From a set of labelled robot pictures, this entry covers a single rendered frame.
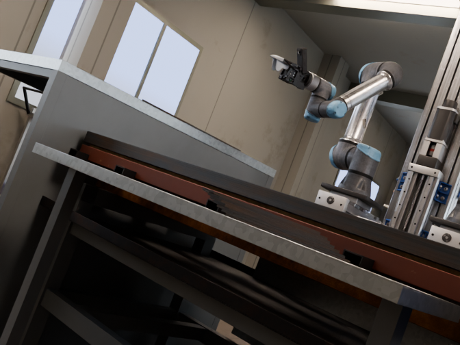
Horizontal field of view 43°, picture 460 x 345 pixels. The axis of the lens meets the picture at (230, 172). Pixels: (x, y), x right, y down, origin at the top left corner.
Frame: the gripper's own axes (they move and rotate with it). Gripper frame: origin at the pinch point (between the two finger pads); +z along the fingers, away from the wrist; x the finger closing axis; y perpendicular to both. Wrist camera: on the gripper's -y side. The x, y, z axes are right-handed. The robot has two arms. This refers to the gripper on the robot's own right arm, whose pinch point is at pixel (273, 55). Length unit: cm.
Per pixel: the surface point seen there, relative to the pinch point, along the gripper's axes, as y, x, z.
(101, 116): 52, -6, 59
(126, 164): 62, -40, 54
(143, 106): 43, 0, 43
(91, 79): 42, -7, 68
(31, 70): 48, 7, 86
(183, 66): -5, 323, -85
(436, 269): 46, -143, 21
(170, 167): 55, -60, 48
